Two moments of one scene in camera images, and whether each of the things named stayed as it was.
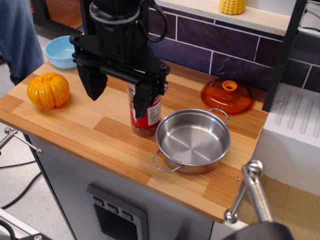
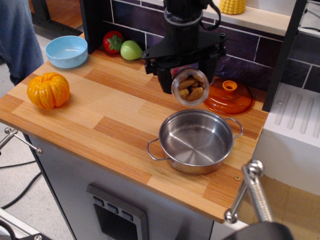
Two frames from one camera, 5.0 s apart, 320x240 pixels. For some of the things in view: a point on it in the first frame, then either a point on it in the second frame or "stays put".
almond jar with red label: x=144 y=126 -> x=190 y=86
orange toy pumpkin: x=48 y=91 stays put
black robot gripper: x=120 y=49 -> x=185 y=41
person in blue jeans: x=20 y=50 stays put
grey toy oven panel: x=120 y=219 stays put
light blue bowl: x=59 y=50 stays put
